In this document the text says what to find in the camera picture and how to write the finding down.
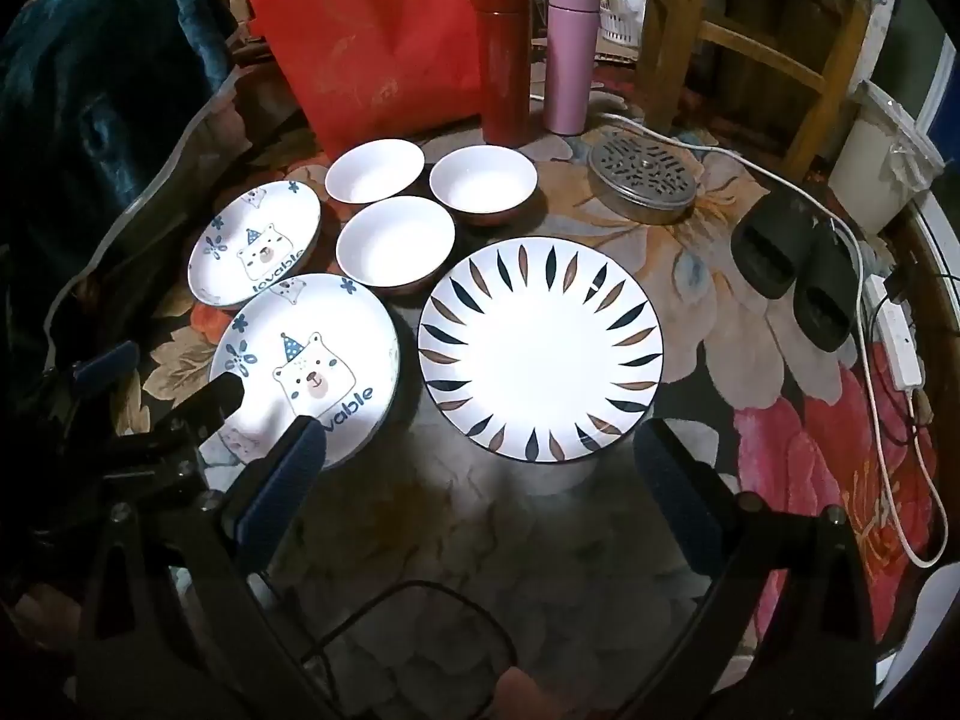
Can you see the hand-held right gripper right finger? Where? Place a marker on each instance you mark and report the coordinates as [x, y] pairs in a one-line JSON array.
[[676, 496]]

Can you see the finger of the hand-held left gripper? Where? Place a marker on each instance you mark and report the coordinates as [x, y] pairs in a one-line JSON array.
[[217, 395], [109, 366]]

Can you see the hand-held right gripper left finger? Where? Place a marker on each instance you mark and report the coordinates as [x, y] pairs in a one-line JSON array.
[[279, 484]]

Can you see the white bear print plate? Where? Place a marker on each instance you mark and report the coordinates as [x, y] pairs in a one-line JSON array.
[[247, 236], [330, 345]]

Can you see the white leaf pattern plate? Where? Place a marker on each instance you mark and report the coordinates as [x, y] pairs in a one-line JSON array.
[[540, 349]]

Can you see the white bowl with brown outside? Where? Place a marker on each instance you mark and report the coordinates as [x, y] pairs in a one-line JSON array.
[[373, 169], [484, 180], [394, 240]]

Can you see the floral tablecloth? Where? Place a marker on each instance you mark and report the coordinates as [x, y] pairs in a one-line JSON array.
[[750, 390]]

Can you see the white power strip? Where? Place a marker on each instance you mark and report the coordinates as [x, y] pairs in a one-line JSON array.
[[896, 337]]

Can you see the dark blue velvet cloth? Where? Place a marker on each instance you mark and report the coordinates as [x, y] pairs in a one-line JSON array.
[[90, 90]]

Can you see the black power adapter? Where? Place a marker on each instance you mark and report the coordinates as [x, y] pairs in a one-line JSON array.
[[898, 281]]

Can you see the white plastic bucket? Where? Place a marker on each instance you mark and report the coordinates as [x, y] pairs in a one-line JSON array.
[[870, 157]]

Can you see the red bag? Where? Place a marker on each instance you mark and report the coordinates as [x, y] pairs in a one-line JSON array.
[[375, 37]]

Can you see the red thermos bottle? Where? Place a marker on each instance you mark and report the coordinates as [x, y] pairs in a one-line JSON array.
[[502, 67]]

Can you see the pink thermos bottle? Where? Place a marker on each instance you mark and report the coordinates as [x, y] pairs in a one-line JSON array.
[[571, 67]]

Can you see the wooden chair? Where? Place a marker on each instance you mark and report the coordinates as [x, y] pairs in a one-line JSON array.
[[750, 41]]

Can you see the white plastic basket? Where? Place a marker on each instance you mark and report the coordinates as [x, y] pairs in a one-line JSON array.
[[619, 30]]

